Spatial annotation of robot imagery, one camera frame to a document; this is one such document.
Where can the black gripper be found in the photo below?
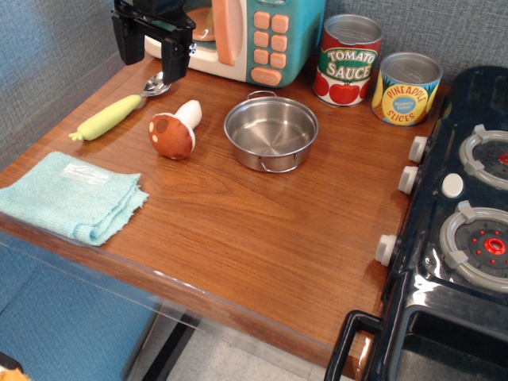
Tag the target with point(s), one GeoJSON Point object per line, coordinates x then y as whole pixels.
{"type": "Point", "coordinates": [160, 20]}

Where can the small stainless steel pot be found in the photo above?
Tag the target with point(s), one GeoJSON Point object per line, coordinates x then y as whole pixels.
{"type": "Point", "coordinates": [269, 133]}

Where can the toy mushroom plush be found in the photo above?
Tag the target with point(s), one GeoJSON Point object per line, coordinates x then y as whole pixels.
{"type": "Point", "coordinates": [172, 135]}

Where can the teal toy microwave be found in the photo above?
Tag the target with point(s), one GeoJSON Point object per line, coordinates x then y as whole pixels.
{"type": "Point", "coordinates": [265, 43]}

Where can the light blue folded cloth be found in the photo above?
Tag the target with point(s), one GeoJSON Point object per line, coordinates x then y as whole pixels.
{"type": "Point", "coordinates": [74, 199]}

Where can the tomato sauce can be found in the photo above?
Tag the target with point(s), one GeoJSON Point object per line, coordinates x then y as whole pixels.
{"type": "Point", "coordinates": [350, 47]}

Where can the pineapple slices can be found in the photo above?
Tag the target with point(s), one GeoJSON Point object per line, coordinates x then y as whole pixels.
{"type": "Point", "coordinates": [406, 87]}

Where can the black toy stove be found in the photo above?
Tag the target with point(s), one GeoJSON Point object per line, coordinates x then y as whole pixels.
{"type": "Point", "coordinates": [445, 297]}

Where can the spoon with green handle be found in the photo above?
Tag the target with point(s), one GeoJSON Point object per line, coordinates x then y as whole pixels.
{"type": "Point", "coordinates": [103, 121]}

